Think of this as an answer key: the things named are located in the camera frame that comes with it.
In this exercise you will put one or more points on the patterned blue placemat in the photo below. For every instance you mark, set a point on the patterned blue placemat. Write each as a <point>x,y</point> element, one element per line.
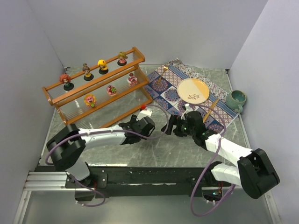
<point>165,93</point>

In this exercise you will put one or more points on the brown hair yellow figurine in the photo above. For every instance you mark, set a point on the brown hair yellow figurine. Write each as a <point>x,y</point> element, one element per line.
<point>87,75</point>

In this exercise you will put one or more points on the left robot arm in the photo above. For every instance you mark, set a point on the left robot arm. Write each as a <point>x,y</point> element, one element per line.
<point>66,147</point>

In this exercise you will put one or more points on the orange wooden acrylic shelf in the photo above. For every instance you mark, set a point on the orange wooden acrylic shelf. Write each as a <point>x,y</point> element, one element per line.
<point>109,109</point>

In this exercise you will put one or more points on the red hair green figurine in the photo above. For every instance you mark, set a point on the red hair green figurine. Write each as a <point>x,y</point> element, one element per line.
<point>65,79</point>

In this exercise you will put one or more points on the teal ceramic mug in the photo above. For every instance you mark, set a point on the teal ceramic mug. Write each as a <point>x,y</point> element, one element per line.
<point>235,100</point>

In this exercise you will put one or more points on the pink bear cake toy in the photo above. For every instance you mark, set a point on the pink bear cake toy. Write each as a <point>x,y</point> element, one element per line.
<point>132,80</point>

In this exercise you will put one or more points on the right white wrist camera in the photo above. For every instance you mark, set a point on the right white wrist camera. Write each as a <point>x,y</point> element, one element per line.
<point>187,109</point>

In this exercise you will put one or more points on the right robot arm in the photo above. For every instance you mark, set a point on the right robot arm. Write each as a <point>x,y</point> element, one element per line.
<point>250,169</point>

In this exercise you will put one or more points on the pink bear sunflower toy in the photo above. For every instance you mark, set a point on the pink bear sunflower toy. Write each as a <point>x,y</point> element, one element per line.
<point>90,100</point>

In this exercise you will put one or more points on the black base beam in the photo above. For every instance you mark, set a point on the black base beam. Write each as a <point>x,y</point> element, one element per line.
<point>143,181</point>

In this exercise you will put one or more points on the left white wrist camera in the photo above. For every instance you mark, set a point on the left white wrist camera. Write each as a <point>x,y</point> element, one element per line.
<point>144,112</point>

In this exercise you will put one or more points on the gold fork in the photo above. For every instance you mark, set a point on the gold fork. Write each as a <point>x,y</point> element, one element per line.
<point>164,69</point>

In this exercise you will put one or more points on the blonde pink dress figurine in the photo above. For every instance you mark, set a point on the blonde pink dress figurine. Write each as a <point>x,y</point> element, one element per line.
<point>122,58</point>

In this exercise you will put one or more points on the cream and orange plate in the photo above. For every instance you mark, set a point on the cream and orange plate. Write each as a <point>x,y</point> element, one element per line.
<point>193,91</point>

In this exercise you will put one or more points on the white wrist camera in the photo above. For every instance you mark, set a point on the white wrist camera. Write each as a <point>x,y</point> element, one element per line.
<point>144,112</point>
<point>187,109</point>

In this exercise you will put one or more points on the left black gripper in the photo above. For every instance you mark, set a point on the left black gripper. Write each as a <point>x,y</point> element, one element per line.
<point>145,124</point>

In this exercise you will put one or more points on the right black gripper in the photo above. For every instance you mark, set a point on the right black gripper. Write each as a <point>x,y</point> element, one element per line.
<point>176,126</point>

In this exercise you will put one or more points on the pink bear donut toy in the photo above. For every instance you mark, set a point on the pink bear donut toy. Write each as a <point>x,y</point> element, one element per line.
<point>111,90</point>

